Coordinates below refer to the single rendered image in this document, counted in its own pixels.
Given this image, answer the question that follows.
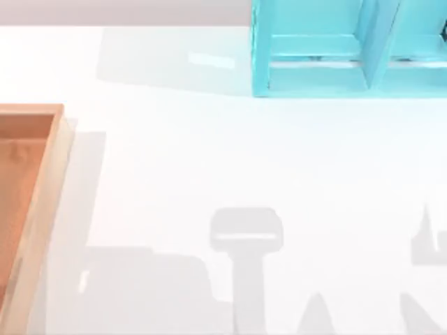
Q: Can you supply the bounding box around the light blue rack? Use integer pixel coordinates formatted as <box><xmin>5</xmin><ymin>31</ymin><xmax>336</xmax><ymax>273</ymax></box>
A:
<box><xmin>250</xmin><ymin>0</ymin><xmax>447</xmax><ymax>99</ymax></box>

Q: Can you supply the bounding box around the shallow salmon-coloured box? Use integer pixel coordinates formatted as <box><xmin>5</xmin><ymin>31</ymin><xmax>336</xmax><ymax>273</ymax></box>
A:
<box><xmin>0</xmin><ymin>103</ymin><xmax>75</xmax><ymax>335</ymax></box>

